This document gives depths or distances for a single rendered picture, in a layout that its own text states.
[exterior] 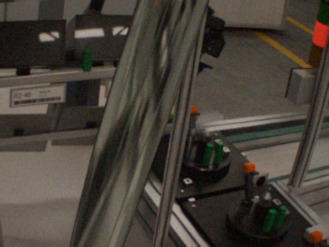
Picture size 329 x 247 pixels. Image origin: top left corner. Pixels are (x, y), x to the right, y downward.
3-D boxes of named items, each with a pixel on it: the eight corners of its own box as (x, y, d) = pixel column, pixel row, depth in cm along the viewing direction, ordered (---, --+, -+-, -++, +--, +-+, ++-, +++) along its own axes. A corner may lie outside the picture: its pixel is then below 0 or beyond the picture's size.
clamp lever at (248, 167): (241, 199, 105) (242, 163, 104) (249, 197, 106) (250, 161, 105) (251, 202, 102) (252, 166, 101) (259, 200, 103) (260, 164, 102)
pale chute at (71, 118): (51, 145, 115) (50, 126, 117) (106, 145, 119) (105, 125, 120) (62, 108, 90) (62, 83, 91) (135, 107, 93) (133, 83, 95)
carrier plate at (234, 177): (132, 147, 127) (132, 139, 126) (216, 136, 137) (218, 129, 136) (176, 205, 108) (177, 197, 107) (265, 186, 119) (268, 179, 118)
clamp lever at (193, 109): (186, 137, 125) (186, 105, 124) (193, 136, 126) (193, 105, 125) (194, 140, 122) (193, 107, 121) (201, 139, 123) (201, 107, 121)
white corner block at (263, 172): (241, 179, 120) (245, 164, 118) (256, 176, 122) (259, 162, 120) (251, 190, 117) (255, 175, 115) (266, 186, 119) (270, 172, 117)
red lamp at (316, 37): (308, 39, 106) (311, 19, 104) (322, 40, 108) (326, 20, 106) (322, 48, 102) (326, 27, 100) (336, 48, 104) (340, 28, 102)
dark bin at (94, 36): (56, 67, 105) (58, 32, 104) (117, 67, 109) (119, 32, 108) (73, 60, 78) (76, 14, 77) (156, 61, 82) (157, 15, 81)
